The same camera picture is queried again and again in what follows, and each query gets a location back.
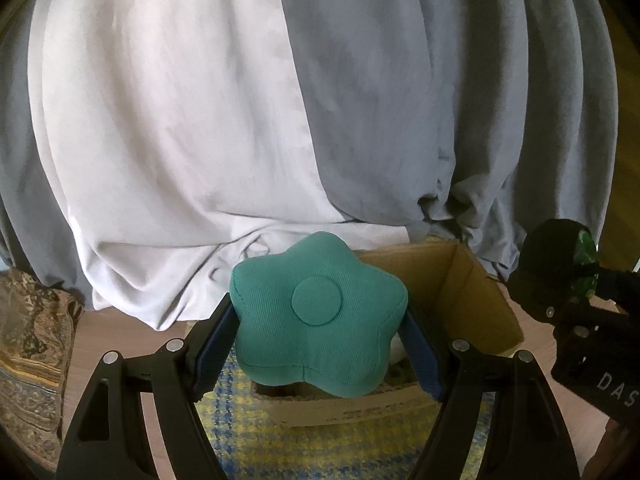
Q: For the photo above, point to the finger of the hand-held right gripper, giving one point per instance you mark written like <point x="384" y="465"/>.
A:
<point x="617" y="285"/>
<point x="537" y="300"/>

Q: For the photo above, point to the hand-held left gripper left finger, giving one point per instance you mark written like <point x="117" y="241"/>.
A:
<point x="214" y="360"/>

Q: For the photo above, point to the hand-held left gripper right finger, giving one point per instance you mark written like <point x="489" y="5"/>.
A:
<point x="424" y="360"/>

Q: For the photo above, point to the black and green ball toy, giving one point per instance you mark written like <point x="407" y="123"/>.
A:
<point x="550" y="250"/>

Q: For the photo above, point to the cardboard box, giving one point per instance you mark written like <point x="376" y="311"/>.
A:
<point x="482" y="300"/>

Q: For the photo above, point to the teal flower cushion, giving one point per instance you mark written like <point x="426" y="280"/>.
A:
<point x="320" y="310"/>

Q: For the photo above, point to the yellow and blue plaid mat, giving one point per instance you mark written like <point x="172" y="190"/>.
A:
<point x="320" y="447"/>

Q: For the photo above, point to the patterned brown cushion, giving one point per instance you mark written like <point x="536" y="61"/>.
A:
<point x="30" y="355"/>

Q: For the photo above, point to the white curtain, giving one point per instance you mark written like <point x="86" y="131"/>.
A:
<point x="165" y="135"/>

